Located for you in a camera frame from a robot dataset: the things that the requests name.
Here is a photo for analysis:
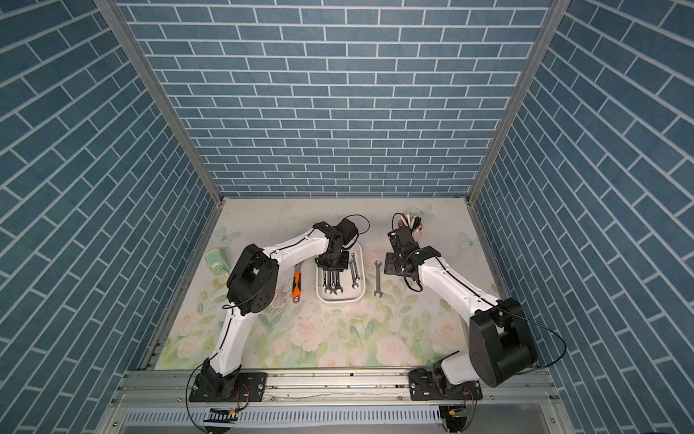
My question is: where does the aluminium corner post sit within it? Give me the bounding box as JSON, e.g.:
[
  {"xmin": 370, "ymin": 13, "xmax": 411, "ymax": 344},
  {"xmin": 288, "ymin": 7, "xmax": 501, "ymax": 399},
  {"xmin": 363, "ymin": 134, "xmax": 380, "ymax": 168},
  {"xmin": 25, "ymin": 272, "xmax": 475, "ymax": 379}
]
[
  {"xmin": 93, "ymin": 0, "xmax": 224, "ymax": 206},
  {"xmin": 467, "ymin": 0, "xmax": 573, "ymax": 206}
]

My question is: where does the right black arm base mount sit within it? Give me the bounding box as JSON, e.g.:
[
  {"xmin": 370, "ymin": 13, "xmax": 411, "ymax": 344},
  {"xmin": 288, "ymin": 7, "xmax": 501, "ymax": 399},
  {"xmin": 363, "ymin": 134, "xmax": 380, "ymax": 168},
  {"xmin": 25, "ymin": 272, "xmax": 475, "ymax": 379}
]
[{"xmin": 408, "ymin": 368, "xmax": 483, "ymax": 401}]

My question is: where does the silver combination wrench in box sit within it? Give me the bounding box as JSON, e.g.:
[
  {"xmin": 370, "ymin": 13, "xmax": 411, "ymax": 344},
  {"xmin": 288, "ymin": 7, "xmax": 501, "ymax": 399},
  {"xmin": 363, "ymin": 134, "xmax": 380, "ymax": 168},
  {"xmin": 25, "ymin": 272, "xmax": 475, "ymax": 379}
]
[{"xmin": 322, "ymin": 271, "xmax": 330, "ymax": 293}]

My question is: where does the pink cup with items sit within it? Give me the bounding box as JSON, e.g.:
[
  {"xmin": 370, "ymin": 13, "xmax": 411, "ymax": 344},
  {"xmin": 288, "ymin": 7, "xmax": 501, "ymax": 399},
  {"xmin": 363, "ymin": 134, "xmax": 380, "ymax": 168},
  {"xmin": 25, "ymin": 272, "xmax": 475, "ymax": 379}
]
[{"xmin": 397, "ymin": 213, "xmax": 423, "ymax": 233}]

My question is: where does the aluminium corner post left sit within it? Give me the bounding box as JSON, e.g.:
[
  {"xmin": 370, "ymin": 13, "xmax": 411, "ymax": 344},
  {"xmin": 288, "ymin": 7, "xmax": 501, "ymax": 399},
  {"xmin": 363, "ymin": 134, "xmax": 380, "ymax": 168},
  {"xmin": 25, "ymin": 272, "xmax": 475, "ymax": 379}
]
[{"xmin": 93, "ymin": 0, "xmax": 224, "ymax": 206}]

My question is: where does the silver double open-end wrench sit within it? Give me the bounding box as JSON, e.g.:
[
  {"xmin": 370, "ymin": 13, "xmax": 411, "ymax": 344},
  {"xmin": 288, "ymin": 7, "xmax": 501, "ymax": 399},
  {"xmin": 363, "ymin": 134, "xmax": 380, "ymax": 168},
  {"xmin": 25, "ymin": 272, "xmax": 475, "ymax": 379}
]
[{"xmin": 373, "ymin": 260, "xmax": 383, "ymax": 298}]

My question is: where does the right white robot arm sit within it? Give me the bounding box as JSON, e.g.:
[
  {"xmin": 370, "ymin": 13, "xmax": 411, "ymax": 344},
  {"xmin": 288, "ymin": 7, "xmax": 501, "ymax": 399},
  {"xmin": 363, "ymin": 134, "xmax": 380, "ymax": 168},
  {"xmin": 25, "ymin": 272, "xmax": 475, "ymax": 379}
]
[{"xmin": 385, "ymin": 227, "xmax": 538, "ymax": 392}]

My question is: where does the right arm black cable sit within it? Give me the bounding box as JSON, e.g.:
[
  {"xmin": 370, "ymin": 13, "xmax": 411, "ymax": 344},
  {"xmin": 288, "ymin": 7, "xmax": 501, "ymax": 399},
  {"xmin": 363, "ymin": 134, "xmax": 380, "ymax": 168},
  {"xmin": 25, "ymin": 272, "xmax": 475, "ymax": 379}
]
[{"xmin": 503, "ymin": 303, "xmax": 569, "ymax": 375}]

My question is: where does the silver open-end wrench in box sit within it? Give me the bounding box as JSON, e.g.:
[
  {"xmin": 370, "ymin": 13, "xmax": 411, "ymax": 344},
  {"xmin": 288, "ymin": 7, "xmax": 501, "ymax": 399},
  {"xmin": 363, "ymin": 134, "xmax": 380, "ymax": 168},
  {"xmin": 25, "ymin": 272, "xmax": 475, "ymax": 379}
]
[{"xmin": 331, "ymin": 271, "xmax": 343, "ymax": 295}]

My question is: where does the green sponge block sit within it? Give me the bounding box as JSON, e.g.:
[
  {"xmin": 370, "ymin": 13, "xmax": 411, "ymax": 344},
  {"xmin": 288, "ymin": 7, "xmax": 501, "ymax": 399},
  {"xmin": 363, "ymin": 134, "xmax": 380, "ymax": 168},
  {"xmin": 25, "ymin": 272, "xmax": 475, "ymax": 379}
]
[{"xmin": 204, "ymin": 249, "xmax": 231, "ymax": 277}]

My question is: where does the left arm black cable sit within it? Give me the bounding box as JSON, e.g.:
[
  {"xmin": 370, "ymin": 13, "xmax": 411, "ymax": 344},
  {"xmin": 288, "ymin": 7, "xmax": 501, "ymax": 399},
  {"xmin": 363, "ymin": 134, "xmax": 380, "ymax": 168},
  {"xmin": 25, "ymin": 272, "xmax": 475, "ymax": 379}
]
[{"xmin": 340, "ymin": 213, "xmax": 372, "ymax": 237}]

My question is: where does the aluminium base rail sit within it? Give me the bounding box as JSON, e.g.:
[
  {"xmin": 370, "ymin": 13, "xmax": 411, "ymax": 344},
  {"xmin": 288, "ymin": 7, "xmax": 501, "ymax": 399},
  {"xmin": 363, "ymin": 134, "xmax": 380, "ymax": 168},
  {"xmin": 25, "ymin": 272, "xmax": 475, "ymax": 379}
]
[{"xmin": 112, "ymin": 368, "xmax": 560, "ymax": 407}]

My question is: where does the small silver combination wrench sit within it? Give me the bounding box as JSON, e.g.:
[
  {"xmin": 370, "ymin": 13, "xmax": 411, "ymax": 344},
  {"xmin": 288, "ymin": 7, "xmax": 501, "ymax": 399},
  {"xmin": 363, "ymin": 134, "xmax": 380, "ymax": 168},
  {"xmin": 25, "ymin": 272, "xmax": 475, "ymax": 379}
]
[{"xmin": 350, "ymin": 252, "xmax": 361, "ymax": 289}]

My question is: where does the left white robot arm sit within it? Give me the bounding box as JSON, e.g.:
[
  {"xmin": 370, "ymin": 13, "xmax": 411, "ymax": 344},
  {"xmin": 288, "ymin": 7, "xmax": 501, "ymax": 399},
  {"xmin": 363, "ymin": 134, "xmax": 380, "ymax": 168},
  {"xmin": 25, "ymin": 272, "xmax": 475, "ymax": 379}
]
[{"xmin": 201, "ymin": 217, "xmax": 359, "ymax": 380}]

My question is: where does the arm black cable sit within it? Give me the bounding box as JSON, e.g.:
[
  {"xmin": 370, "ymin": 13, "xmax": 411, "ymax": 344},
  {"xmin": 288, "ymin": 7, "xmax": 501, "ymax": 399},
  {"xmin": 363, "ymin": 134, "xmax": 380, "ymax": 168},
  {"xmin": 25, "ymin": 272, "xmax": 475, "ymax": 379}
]
[
  {"xmin": 340, "ymin": 213, "xmax": 372, "ymax": 237},
  {"xmin": 503, "ymin": 303, "xmax": 569, "ymax": 375}
]

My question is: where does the white plastic storage box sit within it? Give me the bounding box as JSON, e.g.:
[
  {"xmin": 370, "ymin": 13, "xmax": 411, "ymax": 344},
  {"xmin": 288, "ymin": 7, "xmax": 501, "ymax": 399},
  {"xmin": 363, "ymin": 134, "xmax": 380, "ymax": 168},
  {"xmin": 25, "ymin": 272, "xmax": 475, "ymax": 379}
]
[{"xmin": 316, "ymin": 243, "xmax": 366, "ymax": 305}]

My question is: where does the orange handled adjustable wrench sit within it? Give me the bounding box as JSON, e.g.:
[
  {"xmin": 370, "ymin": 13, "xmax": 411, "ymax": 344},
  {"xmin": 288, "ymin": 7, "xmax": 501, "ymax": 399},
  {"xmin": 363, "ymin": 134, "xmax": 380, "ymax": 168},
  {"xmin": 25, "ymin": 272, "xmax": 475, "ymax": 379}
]
[{"xmin": 292, "ymin": 262, "xmax": 302, "ymax": 304}]

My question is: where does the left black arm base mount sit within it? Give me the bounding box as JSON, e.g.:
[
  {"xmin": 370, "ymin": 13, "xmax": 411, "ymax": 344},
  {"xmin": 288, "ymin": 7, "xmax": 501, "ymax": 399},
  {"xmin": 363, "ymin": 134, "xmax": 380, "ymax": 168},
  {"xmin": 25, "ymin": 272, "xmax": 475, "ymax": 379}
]
[{"xmin": 188, "ymin": 372, "xmax": 267, "ymax": 404}]

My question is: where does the aluminium corner post right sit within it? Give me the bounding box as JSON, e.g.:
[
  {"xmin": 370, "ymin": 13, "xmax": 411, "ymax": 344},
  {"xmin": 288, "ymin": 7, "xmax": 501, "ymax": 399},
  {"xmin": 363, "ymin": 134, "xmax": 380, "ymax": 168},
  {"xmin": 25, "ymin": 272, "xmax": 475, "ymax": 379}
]
[{"xmin": 467, "ymin": 0, "xmax": 573, "ymax": 206}]

